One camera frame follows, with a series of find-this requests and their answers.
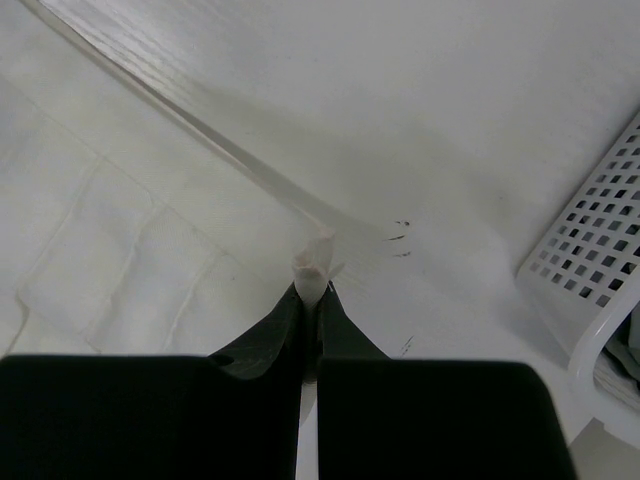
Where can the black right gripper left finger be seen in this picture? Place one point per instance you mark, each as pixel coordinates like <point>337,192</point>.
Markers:
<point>233,414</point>

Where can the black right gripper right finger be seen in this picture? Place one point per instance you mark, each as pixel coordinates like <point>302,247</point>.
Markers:
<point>384,418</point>

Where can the white perforated plastic basket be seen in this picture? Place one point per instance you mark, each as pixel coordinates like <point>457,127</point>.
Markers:
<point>582,278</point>

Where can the white pleated skirt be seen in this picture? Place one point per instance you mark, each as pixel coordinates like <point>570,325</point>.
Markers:
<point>124,234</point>

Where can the grey skirt in basket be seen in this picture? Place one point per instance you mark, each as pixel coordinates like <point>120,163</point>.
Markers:
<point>623,346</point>

